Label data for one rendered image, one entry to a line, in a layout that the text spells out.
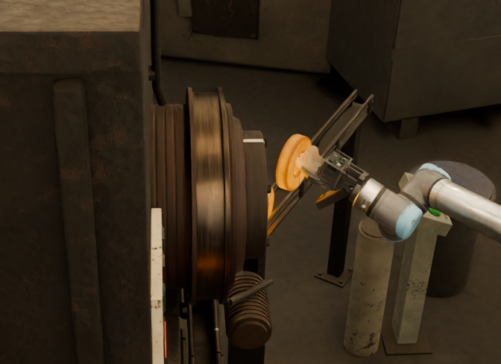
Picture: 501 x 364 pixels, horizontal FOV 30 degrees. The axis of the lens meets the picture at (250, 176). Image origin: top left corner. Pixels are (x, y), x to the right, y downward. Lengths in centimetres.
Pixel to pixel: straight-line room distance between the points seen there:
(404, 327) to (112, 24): 220
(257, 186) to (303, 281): 166
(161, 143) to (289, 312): 164
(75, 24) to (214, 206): 64
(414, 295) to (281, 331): 49
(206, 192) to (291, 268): 180
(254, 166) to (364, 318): 133
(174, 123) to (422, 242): 133
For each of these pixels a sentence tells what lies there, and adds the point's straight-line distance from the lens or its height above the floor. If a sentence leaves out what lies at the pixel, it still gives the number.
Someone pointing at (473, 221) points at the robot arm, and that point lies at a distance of 245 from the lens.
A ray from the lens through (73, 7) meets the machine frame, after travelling 134.
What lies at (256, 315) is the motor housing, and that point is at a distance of 261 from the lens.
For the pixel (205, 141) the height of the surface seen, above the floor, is 132.
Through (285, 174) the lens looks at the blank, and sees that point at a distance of 247.
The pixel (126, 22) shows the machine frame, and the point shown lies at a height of 176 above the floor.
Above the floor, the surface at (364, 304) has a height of 24.
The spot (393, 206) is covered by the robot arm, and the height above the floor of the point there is 90.
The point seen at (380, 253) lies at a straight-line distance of 298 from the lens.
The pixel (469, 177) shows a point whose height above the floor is 43.
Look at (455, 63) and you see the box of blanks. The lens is 434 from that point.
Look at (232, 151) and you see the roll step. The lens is 187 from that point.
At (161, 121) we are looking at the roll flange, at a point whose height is 131.
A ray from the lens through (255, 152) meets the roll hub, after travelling 194.
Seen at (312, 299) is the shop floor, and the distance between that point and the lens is 347.
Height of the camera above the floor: 231
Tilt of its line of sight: 35 degrees down
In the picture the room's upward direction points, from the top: 3 degrees clockwise
